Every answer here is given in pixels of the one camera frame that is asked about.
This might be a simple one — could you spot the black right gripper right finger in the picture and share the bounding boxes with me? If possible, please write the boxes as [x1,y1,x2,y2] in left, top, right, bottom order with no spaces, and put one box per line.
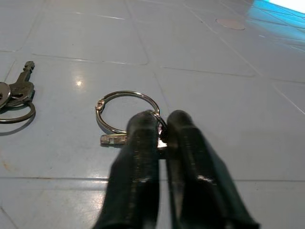
[166,109,261,229]

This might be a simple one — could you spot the large silver hinged key ring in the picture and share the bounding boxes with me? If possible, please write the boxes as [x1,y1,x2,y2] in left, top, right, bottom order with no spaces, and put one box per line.
[92,90,161,134]

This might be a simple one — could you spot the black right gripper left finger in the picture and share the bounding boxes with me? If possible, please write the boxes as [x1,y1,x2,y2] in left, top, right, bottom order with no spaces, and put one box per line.
[94,110,161,229]

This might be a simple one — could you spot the thin silver key ring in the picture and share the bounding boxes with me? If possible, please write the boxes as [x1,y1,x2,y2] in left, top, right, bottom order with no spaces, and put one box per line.
[0,101,37,124]

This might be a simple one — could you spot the silver round-headed key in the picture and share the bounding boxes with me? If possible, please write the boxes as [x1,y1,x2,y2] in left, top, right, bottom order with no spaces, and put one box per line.
[0,82,12,112]

